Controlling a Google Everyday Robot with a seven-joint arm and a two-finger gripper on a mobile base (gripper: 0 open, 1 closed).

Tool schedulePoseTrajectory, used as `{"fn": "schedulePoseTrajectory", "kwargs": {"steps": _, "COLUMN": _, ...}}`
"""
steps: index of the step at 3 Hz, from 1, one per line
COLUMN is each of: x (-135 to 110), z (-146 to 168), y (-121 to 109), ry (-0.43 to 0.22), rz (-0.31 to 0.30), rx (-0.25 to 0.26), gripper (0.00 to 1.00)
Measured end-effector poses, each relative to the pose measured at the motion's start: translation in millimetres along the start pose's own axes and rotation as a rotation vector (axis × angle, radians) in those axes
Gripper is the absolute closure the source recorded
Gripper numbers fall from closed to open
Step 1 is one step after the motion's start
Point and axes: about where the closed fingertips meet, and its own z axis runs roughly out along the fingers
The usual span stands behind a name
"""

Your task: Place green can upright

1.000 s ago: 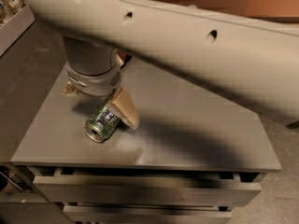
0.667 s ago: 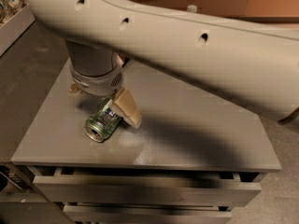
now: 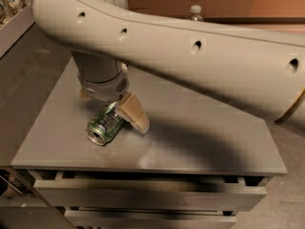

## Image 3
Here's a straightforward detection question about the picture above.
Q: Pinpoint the lower grey drawer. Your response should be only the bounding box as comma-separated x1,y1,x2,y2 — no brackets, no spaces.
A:
65,210,236,229

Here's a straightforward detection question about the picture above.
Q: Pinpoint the grey tray with snacks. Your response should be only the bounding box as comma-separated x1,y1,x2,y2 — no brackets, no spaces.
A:
0,0,33,58

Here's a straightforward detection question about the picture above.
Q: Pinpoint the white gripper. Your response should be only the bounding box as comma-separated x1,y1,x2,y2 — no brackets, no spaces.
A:
78,70,150,134

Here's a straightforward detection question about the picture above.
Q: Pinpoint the dark side counter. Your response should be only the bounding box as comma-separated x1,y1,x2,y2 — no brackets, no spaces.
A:
0,22,75,229

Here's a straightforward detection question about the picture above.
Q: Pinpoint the grey drawer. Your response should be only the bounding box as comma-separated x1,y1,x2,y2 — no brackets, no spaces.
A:
65,210,236,229
30,170,266,212

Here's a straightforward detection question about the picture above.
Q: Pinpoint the green soda can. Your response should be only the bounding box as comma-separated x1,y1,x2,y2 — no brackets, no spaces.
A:
86,102,124,146

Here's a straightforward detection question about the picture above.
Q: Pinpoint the clear plastic water bottle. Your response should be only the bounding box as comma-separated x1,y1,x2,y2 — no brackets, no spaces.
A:
190,5,204,22

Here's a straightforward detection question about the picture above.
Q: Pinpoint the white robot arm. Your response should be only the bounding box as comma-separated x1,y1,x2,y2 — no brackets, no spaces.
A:
32,0,305,135

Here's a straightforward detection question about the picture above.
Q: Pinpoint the grey drawer cabinet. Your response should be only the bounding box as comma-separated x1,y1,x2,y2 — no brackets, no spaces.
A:
12,64,286,224

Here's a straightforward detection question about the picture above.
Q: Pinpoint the upper grey drawer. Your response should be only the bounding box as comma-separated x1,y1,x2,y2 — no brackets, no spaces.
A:
30,170,266,212

